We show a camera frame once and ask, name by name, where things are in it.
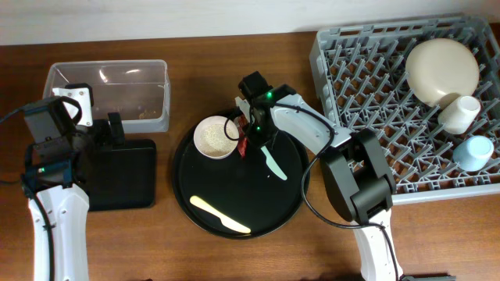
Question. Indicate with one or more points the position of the mint green plastic knife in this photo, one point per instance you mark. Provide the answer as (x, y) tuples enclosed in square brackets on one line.
[(272, 164)]

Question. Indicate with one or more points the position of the grey dishwasher rack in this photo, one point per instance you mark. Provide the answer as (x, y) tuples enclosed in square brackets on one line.
[(360, 78)]

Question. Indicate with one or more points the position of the clear plastic bin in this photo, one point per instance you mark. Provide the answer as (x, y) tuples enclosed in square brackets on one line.
[(139, 90)]

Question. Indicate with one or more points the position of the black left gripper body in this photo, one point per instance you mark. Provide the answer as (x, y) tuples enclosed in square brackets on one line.
[(94, 136)]

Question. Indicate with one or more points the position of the round black tray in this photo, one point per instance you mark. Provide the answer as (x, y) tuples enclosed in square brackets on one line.
[(241, 187)]

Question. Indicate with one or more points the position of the yellow plastic knife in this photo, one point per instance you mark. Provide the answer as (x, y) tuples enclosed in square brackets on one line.
[(224, 219)]

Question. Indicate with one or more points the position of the white cup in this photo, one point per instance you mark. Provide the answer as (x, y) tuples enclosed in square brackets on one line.
[(459, 115)]

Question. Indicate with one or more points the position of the black rectangular tray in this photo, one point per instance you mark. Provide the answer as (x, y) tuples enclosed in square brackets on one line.
[(123, 177)]

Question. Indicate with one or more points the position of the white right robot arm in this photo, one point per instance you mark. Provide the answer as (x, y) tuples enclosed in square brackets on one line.
[(358, 181)]

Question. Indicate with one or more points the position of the red sauce packet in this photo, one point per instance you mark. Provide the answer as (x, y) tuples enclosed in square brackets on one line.
[(241, 122)]

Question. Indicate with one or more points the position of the large cream bowl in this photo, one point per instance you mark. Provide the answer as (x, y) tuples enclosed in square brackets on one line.
[(441, 70)]

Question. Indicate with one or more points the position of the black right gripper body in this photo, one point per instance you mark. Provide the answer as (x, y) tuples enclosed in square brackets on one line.
[(261, 135)]

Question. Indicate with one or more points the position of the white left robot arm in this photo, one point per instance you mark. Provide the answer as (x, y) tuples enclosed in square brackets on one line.
[(63, 170)]

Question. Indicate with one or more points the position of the light blue cup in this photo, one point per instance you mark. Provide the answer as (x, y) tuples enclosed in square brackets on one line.
[(473, 154)]

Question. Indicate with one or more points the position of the pink bowl with grains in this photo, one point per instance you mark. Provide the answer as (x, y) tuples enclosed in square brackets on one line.
[(216, 137)]

